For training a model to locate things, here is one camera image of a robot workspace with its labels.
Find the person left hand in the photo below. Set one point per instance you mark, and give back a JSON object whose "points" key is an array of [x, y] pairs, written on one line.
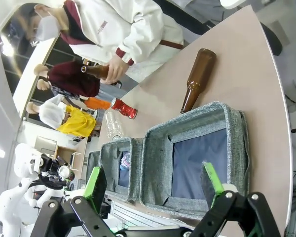
{"points": [[117, 69]]}

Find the person in white maroon jacket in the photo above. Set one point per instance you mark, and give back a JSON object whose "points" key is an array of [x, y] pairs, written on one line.
{"points": [[101, 22]]}

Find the grey fabric basket plastic label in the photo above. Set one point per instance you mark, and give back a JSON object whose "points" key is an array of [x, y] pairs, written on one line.
{"points": [[135, 168]]}

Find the bystander in white coat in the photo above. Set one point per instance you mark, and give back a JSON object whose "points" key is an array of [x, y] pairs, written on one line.
{"points": [[51, 111]]}

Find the grey fabric basket can label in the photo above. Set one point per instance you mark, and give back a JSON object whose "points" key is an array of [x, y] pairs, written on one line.
{"points": [[158, 158]]}

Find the brown glass bottle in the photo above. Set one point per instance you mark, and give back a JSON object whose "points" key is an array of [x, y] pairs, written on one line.
{"points": [[98, 71], [199, 74]]}

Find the wooden desk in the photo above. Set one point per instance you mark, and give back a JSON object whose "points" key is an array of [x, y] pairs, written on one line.
{"points": [[74, 153]]}

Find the bystander in maroon top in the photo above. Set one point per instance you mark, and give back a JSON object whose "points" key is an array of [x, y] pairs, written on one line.
{"points": [[74, 79]]}

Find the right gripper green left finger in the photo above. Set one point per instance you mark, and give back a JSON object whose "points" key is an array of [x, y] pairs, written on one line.
{"points": [[96, 187]]}

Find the bystander in orange top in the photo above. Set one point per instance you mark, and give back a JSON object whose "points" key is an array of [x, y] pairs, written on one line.
{"points": [[98, 103]]}

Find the large clear plastic bottle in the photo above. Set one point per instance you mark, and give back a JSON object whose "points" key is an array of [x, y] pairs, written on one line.
{"points": [[113, 126]]}

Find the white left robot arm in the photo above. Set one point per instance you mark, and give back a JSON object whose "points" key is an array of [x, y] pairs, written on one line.
{"points": [[12, 197]]}

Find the crushed red can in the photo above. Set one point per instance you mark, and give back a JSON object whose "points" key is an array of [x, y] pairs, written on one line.
{"points": [[124, 108]]}

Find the grey fabric basket bottle label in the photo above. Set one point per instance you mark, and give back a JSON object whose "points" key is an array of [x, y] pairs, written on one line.
{"points": [[92, 163]]}

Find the person left forearm white sleeve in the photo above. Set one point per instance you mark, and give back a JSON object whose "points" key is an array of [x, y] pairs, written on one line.
{"points": [[140, 37]]}

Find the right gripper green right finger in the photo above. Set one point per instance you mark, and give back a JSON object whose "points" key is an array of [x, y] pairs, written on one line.
{"points": [[212, 182]]}

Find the small labelled clear plastic bottle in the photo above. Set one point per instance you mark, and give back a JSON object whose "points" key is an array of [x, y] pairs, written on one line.
{"points": [[125, 161]]}

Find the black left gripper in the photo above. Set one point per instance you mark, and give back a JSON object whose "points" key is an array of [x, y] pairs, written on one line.
{"points": [[53, 170]]}

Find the bystander in yellow top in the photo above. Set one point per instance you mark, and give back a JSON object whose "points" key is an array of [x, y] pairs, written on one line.
{"points": [[76, 123]]}

